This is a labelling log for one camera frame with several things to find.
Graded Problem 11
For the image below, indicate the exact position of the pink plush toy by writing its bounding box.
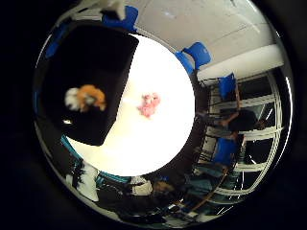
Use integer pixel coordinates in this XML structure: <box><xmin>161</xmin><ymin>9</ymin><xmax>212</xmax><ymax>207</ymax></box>
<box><xmin>137</xmin><ymin>92</ymin><xmax>161</xmax><ymax>119</ymax></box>

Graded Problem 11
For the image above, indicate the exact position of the orange and white fox plush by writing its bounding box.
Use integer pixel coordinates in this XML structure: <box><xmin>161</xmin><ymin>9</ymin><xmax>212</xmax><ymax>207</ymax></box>
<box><xmin>64</xmin><ymin>83</ymin><xmax>107</xmax><ymax>113</ymax></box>

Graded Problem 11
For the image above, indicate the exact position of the black fabric container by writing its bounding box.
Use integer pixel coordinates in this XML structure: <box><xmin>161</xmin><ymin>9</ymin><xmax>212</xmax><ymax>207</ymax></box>
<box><xmin>37</xmin><ymin>20</ymin><xmax>140</xmax><ymax>147</ymax></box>

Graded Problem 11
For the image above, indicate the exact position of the person wearing white mask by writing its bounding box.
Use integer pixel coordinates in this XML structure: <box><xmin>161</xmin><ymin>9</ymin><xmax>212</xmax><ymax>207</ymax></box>
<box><xmin>129</xmin><ymin>174</ymin><xmax>181</xmax><ymax>207</ymax></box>

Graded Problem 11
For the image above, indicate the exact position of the blue plastic chair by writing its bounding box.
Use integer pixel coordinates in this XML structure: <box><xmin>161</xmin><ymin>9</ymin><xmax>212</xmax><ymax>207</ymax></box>
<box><xmin>175</xmin><ymin>41</ymin><xmax>213</xmax><ymax>76</ymax></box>
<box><xmin>212</xmin><ymin>137</ymin><xmax>240</xmax><ymax>166</ymax></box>
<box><xmin>218</xmin><ymin>72</ymin><xmax>238</xmax><ymax>101</ymax></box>
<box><xmin>102</xmin><ymin>5</ymin><xmax>139</xmax><ymax>33</ymax></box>

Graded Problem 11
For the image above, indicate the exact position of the teal striped rack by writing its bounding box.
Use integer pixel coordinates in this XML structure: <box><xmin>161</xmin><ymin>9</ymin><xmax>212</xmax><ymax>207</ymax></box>
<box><xmin>59</xmin><ymin>135</ymin><xmax>132</xmax><ymax>185</ymax></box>

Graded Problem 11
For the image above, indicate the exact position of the person in dark clothes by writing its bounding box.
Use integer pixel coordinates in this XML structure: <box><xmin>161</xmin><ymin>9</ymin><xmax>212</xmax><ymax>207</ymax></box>
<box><xmin>197</xmin><ymin>107</ymin><xmax>267</xmax><ymax>133</ymax></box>

